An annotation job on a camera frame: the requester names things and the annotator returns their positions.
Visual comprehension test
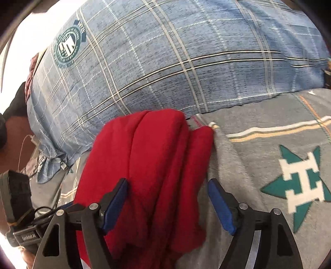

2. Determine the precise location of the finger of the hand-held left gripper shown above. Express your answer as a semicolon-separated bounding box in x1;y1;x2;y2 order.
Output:
33;203;81;227

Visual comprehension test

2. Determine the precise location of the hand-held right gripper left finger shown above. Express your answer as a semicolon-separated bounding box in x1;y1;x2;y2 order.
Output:
33;177;129;269

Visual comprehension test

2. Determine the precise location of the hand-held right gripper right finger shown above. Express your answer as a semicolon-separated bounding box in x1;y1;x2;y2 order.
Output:
207;178;305;269

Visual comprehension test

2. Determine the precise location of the red fleece garment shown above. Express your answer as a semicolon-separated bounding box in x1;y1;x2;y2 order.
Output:
73;109;215;269

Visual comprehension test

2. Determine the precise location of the grey printed blanket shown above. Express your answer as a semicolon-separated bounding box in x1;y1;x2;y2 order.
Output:
24;88;331;269

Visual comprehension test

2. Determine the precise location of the black cloth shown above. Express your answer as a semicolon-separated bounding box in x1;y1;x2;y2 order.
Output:
0;82;29;149

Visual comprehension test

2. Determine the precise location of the maroon cloth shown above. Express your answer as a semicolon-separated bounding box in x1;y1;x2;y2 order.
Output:
24;53;43;104

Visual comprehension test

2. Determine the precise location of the blue plaid pillow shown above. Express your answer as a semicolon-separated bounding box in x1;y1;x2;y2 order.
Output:
26;0;330;184

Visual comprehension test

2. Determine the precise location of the white cable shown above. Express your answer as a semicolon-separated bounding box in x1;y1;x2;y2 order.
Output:
18;134;38;172

